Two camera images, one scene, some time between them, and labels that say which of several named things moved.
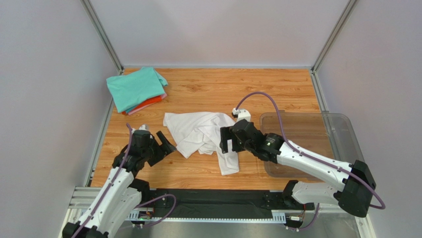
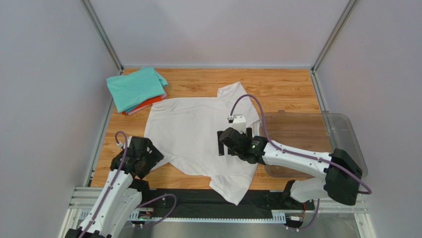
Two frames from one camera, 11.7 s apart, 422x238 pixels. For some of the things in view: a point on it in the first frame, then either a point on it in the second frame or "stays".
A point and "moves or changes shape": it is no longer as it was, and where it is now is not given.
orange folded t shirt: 144,103 stays
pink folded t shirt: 163,97 stays
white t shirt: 200,132 moves or changes shape
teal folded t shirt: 128,90 stays
